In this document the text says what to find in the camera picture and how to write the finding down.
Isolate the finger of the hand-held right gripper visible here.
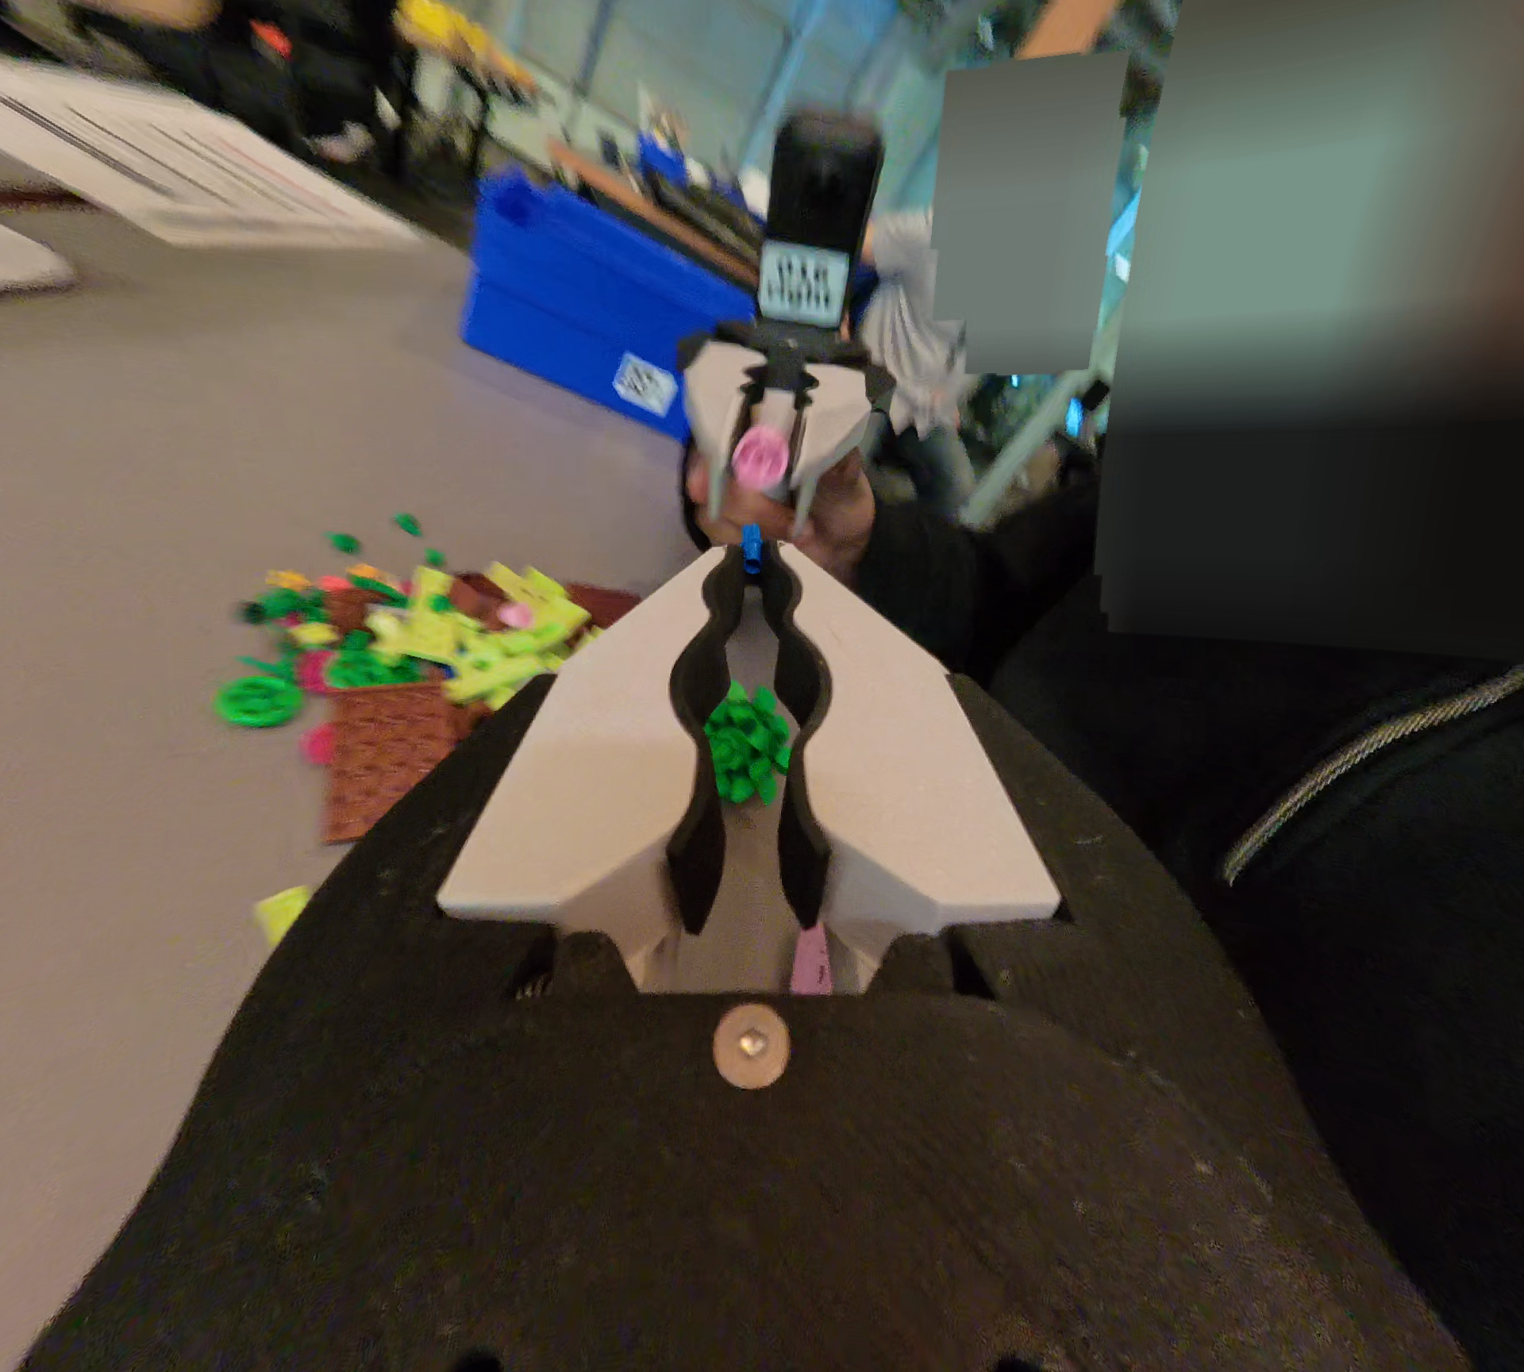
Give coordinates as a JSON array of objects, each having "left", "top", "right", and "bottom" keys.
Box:
[
  {"left": 683, "top": 338, "right": 778, "bottom": 484},
  {"left": 780, "top": 364, "right": 877, "bottom": 488}
]

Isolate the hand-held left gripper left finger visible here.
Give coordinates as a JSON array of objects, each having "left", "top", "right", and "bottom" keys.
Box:
[{"left": 436, "top": 542, "right": 732, "bottom": 994}]

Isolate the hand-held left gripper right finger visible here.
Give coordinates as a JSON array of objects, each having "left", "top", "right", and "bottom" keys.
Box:
[{"left": 761, "top": 542, "right": 1064, "bottom": 994}]

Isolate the pink tube piece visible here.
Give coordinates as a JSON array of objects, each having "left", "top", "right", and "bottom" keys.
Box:
[{"left": 728, "top": 426, "right": 790, "bottom": 494}]

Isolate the pile of toy bricks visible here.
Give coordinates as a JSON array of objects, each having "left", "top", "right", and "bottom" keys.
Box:
[{"left": 214, "top": 512, "right": 644, "bottom": 737}]

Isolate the person's right forearm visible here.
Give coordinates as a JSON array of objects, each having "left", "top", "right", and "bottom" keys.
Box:
[{"left": 858, "top": 480, "right": 1103, "bottom": 686}]

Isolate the person's right hand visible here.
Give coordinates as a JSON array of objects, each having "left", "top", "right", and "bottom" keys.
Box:
[{"left": 683, "top": 442, "right": 877, "bottom": 585}]

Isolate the green toy flower stem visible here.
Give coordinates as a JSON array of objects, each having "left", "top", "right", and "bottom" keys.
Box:
[{"left": 702, "top": 683, "right": 795, "bottom": 807}]

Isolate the blue plastic bin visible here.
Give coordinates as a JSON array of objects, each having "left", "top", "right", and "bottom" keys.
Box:
[{"left": 462, "top": 167, "right": 766, "bottom": 442}]

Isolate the yellow plastic bin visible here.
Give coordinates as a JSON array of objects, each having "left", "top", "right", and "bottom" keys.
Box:
[{"left": 393, "top": 0, "right": 538, "bottom": 102}]

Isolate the printed paper sheet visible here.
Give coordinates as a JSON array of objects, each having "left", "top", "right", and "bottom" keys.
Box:
[{"left": 0, "top": 60, "right": 420, "bottom": 249}]

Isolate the white lamp base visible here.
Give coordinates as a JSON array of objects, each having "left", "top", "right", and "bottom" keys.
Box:
[{"left": 0, "top": 223, "right": 79, "bottom": 299}]

